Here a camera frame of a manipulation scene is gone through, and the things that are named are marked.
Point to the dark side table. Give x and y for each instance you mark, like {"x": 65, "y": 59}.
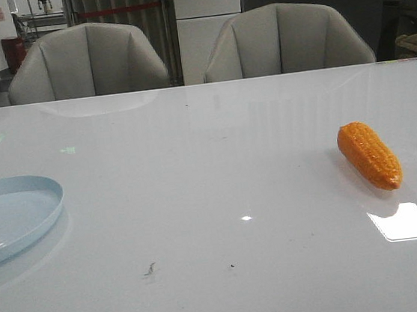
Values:
{"x": 398, "y": 17}

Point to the red barrier belt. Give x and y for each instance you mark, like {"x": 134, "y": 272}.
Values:
{"x": 138, "y": 7}

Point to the red trash bin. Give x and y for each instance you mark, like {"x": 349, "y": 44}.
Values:
{"x": 14, "y": 51}

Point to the left grey upholstered chair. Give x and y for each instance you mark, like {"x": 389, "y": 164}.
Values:
{"x": 88, "y": 60}

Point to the grey upholstered chair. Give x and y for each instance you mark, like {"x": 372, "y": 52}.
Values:
{"x": 88, "y": 60}
{"x": 285, "y": 38}

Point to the white cabinet with drawers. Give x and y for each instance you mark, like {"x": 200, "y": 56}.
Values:
{"x": 198, "y": 24}

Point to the orange toy corn cob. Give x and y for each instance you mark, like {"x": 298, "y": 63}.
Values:
{"x": 364, "y": 149}

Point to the right grey upholstered chair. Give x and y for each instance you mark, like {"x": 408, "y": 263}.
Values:
{"x": 285, "y": 38}

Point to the light blue round plate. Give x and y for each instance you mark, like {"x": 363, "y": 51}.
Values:
{"x": 29, "y": 207}

